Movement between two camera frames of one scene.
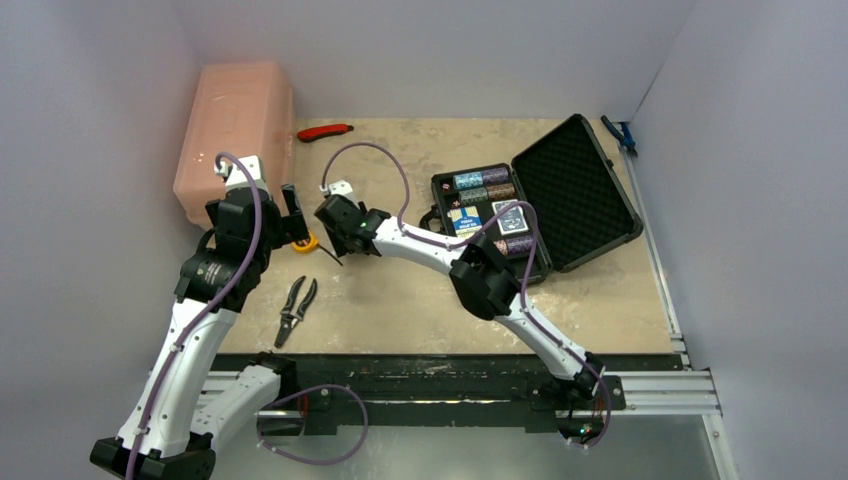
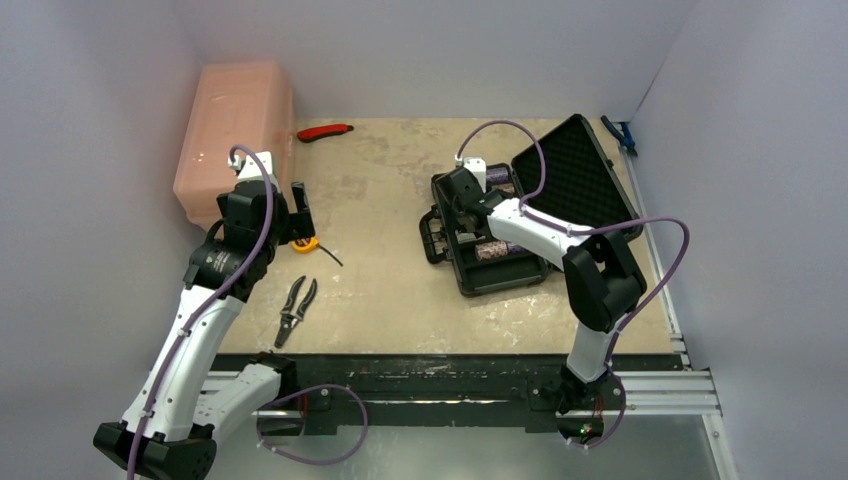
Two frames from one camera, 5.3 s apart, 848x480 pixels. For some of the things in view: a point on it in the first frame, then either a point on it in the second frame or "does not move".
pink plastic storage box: x=238 y=108 does not move
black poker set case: x=553 y=204 does not move
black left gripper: x=288 y=228 does not move
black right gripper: x=329 y=219 to x=457 y=201
